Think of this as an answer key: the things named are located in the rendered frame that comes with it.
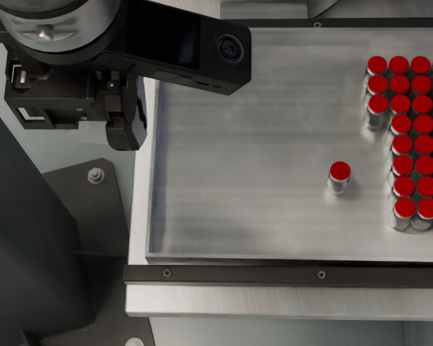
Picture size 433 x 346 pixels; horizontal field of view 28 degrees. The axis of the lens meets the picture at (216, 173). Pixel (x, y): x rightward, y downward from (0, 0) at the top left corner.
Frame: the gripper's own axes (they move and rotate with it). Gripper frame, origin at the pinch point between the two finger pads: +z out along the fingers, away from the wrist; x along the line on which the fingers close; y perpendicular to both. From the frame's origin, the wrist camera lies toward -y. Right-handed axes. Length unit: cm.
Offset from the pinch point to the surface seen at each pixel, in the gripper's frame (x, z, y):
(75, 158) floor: -40, 110, 32
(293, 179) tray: -3.5, 21.3, -13.0
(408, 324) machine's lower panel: -2, 95, -36
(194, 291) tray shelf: 8.6, 21.6, -2.9
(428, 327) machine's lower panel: 2, 75, -36
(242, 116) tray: -10.9, 21.3, -7.5
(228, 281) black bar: 7.9, 19.6, -6.4
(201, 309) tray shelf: 10.4, 21.6, -3.6
